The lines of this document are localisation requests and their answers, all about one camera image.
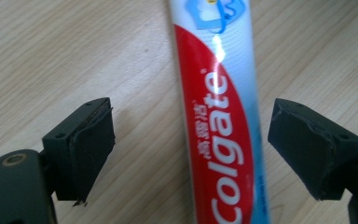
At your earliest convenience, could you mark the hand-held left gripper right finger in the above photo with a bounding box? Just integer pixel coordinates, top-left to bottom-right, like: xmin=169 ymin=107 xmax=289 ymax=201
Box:
xmin=267 ymin=97 xmax=358 ymax=202

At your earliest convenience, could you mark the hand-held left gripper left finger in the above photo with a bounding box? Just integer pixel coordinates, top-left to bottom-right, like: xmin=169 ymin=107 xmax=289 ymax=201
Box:
xmin=41 ymin=96 xmax=117 ymax=208

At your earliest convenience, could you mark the red white toothpaste tube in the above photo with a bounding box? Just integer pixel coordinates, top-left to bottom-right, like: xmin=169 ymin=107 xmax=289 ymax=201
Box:
xmin=167 ymin=0 xmax=273 ymax=224

